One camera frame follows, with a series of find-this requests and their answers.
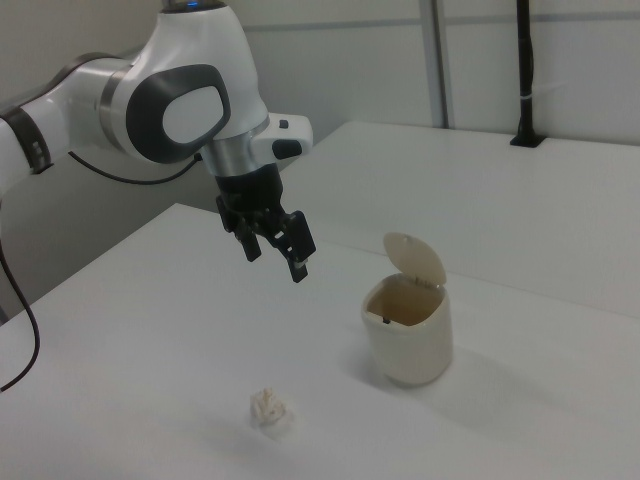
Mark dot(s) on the grey partition frame post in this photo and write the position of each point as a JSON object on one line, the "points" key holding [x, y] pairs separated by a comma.
{"points": [[439, 60]]}

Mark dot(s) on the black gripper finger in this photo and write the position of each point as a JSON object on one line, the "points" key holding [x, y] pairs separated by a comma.
{"points": [[296, 245], [250, 242]]}

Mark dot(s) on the black pole with clamp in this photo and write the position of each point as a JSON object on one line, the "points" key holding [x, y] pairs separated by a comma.
{"points": [[525, 75]]}

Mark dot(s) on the small cream lidded bin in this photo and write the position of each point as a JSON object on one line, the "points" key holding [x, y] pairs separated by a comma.
{"points": [[410, 350]]}

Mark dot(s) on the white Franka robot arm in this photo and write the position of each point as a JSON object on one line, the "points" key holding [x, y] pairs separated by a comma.
{"points": [[150, 65]]}

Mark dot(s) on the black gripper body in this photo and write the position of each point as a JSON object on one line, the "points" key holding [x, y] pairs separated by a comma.
{"points": [[250, 192]]}

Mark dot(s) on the white paper trash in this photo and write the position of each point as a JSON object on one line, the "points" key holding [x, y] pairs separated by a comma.
{"points": [[269, 407]]}

